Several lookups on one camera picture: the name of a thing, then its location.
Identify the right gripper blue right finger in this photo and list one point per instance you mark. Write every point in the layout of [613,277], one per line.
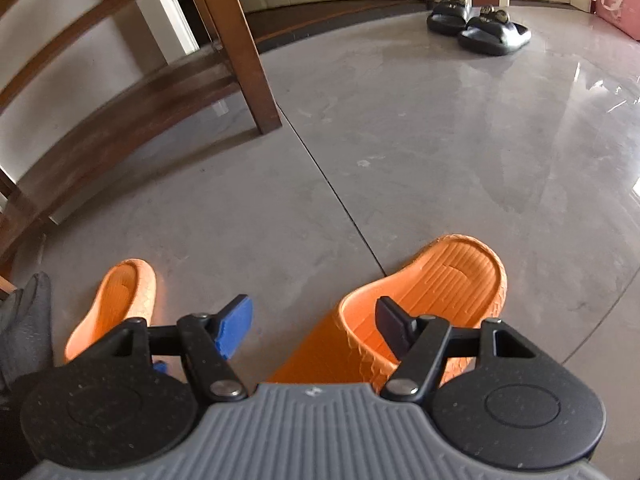
[398,329]

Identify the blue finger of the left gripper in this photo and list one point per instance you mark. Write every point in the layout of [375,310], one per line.
[160,366]

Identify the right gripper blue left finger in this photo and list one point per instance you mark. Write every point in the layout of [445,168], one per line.
[233,322]

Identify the orange slipper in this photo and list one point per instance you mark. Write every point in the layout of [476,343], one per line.
[456,277]
[128,290]

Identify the dark grey textured slipper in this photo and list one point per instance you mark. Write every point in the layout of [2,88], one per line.
[26,339]

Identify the brown wooden shoe rack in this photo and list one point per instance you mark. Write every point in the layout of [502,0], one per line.
[135,116]

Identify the black sandal right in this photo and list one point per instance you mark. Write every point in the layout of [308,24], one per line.
[492,32]

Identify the black sandal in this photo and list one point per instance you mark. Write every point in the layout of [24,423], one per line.
[449,17]
[492,32]

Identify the black sandal left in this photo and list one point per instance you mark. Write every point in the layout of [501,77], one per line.
[449,17]

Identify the pink paper bag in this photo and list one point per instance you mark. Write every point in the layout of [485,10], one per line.
[623,14]

